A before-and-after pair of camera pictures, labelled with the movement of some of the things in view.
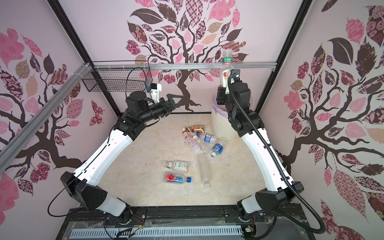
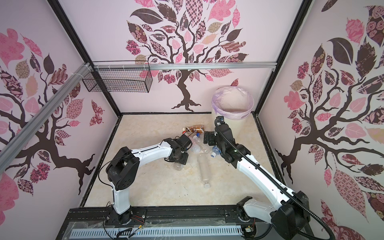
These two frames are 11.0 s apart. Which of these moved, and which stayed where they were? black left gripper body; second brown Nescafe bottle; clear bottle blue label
Moved: black left gripper body
Stayed: second brown Nescafe bottle; clear bottle blue label
